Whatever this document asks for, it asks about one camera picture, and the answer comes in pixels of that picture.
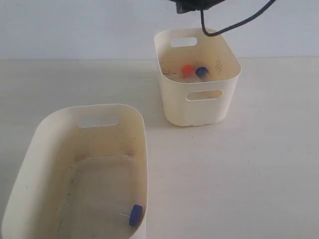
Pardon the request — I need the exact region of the blue-capped clear tube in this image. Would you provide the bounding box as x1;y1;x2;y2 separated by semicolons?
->
195;67;210;82
120;204;144;227

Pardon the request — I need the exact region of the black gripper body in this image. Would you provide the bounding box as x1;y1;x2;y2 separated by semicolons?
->
171;0;224;14

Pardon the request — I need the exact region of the black cable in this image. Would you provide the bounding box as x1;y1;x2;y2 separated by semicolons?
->
200;0;277;37

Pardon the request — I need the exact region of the orange-capped clear tube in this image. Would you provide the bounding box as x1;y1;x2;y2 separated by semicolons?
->
181;65;196;79

